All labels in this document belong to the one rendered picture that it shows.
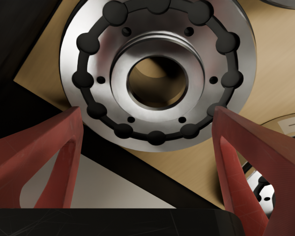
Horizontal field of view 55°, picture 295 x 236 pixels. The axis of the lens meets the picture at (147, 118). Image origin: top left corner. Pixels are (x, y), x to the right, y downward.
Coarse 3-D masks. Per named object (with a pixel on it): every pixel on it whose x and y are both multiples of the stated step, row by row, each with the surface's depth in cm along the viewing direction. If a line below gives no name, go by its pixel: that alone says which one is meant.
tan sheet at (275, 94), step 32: (64, 0) 16; (256, 0) 15; (256, 32) 16; (288, 32) 16; (32, 64) 18; (160, 64) 18; (288, 64) 17; (64, 96) 19; (256, 96) 19; (288, 96) 19; (160, 160) 22; (192, 160) 22
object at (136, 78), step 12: (132, 72) 16; (180, 72) 16; (132, 84) 15; (144, 84) 17; (156, 84) 17; (168, 84) 17; (180, 84) 16; (144, 96) 16; (156, 96) 16; (168, 96) 16
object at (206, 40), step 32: (96, 0) 12; (128, 0) 13; (160, 0) 13; (192, 0) 12; (224, 0) 12; (64, 32) 13; (96, 32) 14; (128, 32) 14; (160, 32) 13; (192, 32) 13; (224, 32) 14; (64, 64) 14; (96, 64) 14; (224, 64) 14; (256, 64) 14; (96, 96) 15; (224, 96) 15; (96, 128) 17; (128, 128) 17; (160, 128) 16; (192, 128) 17
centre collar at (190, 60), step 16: (128, 48) 13; (144, 48) 13; (160, 48) 13; (176, 48) 13; (192, 48) 14; (112, 64) 14; (128, 64) 14; (192, 64) 14; (112, 80) 14; (128, 80) 14; (192, 80) 14; (128, 96) 15; (176, 96) 15; (192, 96) 15; (128, 112) 15; (144, 112) 15; (160, 112) 15; (176, 112) 15
